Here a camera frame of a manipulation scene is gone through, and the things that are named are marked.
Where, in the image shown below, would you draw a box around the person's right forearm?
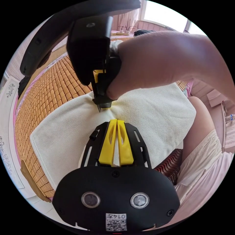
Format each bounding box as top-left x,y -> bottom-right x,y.
183,32 -> 235,103

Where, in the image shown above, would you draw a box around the black garment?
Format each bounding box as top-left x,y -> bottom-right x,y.
18,75 -> 32,100
133,29 -> 156,37

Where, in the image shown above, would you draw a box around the white long pants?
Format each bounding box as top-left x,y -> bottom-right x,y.
30,82 -> 197,191

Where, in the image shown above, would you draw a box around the bed with woven mat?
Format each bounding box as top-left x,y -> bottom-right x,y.
14,29 -> 195,202

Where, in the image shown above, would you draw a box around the red striped cloth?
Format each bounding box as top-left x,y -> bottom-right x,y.
154,149 -> 184,186

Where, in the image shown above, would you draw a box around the person's body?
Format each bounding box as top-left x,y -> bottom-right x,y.
173,96 -> 235,219

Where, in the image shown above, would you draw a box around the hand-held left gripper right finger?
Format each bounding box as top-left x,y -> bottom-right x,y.
117,120 -> 134,166

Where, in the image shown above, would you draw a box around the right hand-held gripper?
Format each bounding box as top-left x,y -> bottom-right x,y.
20,0 -> 141,113

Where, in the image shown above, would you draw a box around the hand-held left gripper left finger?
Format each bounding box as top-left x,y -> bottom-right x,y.
98,119 -> 118,165

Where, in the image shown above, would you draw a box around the window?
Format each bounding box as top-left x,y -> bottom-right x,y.
144,0 -> 209,35

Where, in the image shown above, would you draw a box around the white power strip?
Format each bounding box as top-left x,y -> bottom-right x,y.
116,25 -> 140,36

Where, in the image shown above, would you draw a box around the person's right hand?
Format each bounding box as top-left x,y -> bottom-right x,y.
106,31 -> 188,100

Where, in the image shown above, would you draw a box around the cardboard carton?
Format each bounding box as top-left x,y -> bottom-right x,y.
206,89 -> 227,108

